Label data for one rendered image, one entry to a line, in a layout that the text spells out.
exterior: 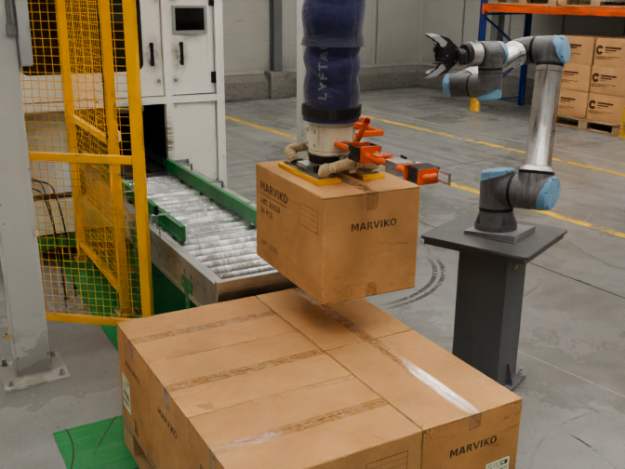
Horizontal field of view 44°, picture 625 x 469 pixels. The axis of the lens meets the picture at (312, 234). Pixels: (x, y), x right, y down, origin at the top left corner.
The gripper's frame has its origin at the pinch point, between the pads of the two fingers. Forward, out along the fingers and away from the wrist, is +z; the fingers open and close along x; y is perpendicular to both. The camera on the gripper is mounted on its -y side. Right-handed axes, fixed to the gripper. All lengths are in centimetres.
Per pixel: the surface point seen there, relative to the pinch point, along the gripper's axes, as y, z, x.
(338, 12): 17.1, 25.9, 14.5
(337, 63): 18.4, 25.2, -3.2
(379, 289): -4, 18, -84
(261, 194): 50, 41, -57
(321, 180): 12, 35, -44
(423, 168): -35, 24, -31
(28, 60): 125, 115, -8
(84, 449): 56, 119, -157
